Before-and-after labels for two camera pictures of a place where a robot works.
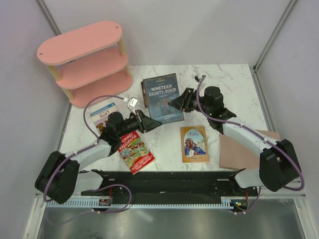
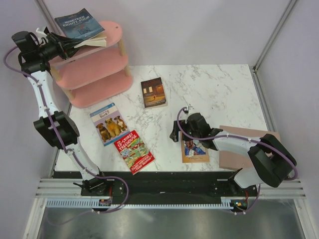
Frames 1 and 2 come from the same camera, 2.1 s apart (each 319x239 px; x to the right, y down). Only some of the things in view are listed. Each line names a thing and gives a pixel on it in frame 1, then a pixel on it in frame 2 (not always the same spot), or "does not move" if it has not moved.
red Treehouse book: x=133 y=150 does not move
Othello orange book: x=194 y=144 does not move
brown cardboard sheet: x=234 y=155 does not move
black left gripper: x=145 y=124 → x=65 y=46
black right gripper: x=184 y=100 → x=174 y=135
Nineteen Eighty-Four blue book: x=159 y=91 → x=80 y=26
